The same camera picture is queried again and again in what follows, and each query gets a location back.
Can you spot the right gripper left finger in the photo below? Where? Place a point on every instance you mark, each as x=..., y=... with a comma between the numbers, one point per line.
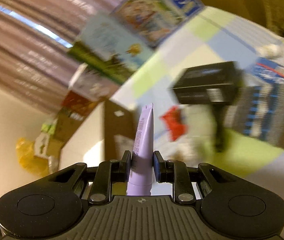
x=105, y=175

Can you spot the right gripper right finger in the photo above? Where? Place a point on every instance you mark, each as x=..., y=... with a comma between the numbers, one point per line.
x=176, y=173

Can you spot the red snack packet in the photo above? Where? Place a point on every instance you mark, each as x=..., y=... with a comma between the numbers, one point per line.
x=174, y=124

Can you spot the black product box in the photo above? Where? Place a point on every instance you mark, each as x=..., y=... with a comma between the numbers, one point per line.
x=211, y=84

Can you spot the grey blue knitted hat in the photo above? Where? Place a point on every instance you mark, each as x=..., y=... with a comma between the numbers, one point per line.
x=258, y=112

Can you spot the blue white tissue pack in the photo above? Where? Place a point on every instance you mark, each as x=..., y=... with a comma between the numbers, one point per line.
x=266, y=71

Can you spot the white pill bottle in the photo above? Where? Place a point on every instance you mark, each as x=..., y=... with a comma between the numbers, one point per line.
x=269, y=51

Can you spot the checkered bed sheet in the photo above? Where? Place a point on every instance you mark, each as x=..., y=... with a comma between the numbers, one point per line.
x=212, y=36

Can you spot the brown cardboard storage box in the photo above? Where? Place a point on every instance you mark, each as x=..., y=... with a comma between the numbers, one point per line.
x=104, y=135

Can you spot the open brown cardboard carton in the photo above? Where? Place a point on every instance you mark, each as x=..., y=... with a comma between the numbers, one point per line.
x=63, y=128

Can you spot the green tissue packs stack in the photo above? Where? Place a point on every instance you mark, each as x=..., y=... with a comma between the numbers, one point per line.
x=41, y=143

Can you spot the red gold gift box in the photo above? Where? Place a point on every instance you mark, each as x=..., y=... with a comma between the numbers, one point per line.
x=78, y=104

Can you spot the yellow plastic bag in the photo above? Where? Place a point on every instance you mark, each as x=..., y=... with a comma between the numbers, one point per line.
x=28, y=160

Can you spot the white appliance box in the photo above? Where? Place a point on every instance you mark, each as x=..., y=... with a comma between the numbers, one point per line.
x=91, y=84

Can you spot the light blue green milk box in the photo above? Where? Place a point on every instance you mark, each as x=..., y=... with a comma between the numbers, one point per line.
x=109, y=48

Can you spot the blue milk carton box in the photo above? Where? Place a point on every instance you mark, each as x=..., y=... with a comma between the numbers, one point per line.
x=155, y=20

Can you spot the purple curtain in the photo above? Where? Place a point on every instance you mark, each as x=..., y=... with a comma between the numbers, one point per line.
x=35, y=36

